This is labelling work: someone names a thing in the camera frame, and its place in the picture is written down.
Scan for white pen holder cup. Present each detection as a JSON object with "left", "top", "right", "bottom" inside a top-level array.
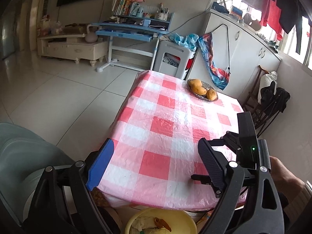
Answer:
[{"left": 154, "top": 12, "right": 168, "bottom": 21}]

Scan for yellow mango right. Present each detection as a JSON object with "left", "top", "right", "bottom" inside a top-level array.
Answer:
[{"left": 206, "top": 88, "right": 218, "bottom": 101}]

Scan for blue study desk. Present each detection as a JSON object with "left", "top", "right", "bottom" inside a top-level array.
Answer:
[{"left": 88, "top": 13, "right": 175, "bottom": 73}]

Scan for yellow mango left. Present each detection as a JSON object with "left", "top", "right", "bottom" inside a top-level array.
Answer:
[{"left": 188, "top": 79, "right": 207, "bottom": 96}]

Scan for hanging dark clothes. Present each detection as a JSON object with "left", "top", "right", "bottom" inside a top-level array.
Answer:
[{"left": 242, "top": 0, "right": 308, "bottom": 54}]

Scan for colourful hanging bag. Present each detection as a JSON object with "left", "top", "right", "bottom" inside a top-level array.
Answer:
[{"left": 198, "top": 32, "right": 230, "bottom": 90}]

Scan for white tv cabinet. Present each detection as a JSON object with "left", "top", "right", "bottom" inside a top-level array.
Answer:
[{"left": 37, "top": 34, "right": 108, "bottom": 66}]

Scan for white tissue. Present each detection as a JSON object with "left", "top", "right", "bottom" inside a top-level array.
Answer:
[{"left": 129, "top": 217, "right": 170, "bottom": 234}]

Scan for light blue cloth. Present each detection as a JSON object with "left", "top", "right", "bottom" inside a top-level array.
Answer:
[{"left": 169, "top": 33, "right": 199, "bottom": 52}]

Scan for yellow trash bin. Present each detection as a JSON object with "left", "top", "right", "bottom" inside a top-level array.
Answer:
[{"left": 124, "top": 208, "right": 197, "bottom": 234}]

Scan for pink round vase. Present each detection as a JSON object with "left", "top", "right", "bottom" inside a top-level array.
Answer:
[{"left": 85, "top": 24, "right": 98, "bottom": 43}]

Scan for white wall cabinet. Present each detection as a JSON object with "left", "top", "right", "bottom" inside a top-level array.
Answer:
[{"left": 203, "top": 9, "right": 281, "bottom": 103}]

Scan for grey green chair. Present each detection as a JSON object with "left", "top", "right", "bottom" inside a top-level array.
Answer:
[{"left": 1, "top": 123, "right": 74, "bottom": 226}]

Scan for person's right hand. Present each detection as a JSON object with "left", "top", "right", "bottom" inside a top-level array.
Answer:
[{"left": 270, "top": 156, "right": 305, "bottom": 203}]

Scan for grey plastic stool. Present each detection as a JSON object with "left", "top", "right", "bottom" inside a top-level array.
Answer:
[{"left": 153, "top": 41, "right": 195, "bottom": 80}]

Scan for dark fruit basket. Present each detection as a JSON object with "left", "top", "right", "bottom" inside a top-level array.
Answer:
[{"left": 187, "top": 79, "right": 218, "bottom": 102}]

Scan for pink checkered tablecloth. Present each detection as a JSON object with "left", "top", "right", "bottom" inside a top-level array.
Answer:
[{"left": 98, "top": 71, "right": 242, "bottom": 211}]

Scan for row of books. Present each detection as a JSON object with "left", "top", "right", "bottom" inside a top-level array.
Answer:
[{"left": 112, "top": 0, "right": 143, "bottom": 16}]

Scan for dark wooden chair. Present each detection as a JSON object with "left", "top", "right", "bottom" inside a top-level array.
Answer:
[{"left": 242, "top": 65, "right": 269, "bottom": 115}]

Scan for yellow mango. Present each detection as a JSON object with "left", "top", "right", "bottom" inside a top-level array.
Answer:
[
  {"left": 206, "top": 88, "right": 218, "bottom": 101},
  {"left": 188, "top": 79, "right": 207, "bottom": 96}
]

